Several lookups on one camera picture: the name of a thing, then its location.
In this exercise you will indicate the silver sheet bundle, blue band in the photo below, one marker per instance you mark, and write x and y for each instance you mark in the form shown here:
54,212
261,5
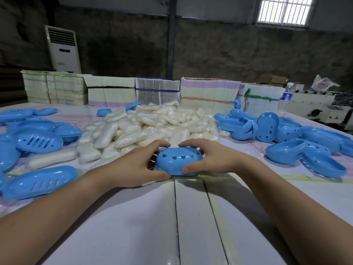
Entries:
157,92

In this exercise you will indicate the person's left forearm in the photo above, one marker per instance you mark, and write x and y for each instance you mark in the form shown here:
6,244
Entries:
47,226

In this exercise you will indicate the pile of blue plastic lids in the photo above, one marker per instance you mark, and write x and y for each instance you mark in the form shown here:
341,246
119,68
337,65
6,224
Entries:
289,140

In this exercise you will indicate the white carton stack, pink stripe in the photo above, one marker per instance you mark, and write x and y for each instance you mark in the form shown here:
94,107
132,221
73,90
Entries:
209,92

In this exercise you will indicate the clear water bottle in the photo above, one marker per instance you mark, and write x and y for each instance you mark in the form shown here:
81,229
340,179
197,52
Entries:
286,96

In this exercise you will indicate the person's left hand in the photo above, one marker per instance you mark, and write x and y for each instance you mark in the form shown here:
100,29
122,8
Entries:
127,171

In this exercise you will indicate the barred window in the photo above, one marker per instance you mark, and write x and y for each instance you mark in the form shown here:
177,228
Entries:
285,11

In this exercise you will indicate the white plastic bag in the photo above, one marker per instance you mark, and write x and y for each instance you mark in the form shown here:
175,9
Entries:
324,83

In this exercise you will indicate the blue oval plastic lid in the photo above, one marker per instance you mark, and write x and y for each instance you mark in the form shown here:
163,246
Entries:
237,104
176,162
133,106
104,112

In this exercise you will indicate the stacks of brown cardboard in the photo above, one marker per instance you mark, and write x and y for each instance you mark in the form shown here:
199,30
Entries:
11,85

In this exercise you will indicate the person's right forearm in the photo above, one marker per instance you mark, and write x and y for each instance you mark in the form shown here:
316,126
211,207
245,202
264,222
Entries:
297,218

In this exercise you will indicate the stack of greenish paper sheets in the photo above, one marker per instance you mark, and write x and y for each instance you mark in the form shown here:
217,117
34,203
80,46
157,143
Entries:
58,89

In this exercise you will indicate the pile of white soaps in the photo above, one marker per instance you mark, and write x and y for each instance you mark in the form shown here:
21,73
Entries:
138,124

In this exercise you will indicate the white standing air conditioner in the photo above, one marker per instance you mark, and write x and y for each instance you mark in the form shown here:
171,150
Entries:
63,49

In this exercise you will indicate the dark metal pillar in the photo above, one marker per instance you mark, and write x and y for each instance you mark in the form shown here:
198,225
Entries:
171,35

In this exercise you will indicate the row of stacked flat cartons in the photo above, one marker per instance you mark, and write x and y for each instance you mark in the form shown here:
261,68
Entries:
110,96

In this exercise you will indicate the pile of blue slotted lids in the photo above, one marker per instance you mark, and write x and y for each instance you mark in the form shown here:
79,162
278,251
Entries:
33,146

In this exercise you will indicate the white workshop machine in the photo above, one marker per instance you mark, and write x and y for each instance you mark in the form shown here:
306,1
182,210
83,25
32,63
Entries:
314,106

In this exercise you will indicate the person's right hand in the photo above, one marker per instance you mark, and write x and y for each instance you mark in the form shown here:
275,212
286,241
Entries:
220,160

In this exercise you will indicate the brown cardboard box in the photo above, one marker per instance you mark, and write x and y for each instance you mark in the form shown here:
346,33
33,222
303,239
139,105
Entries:
273,80

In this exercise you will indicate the white sheet stack, green mark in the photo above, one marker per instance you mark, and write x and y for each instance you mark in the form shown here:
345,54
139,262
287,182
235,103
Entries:
262,103

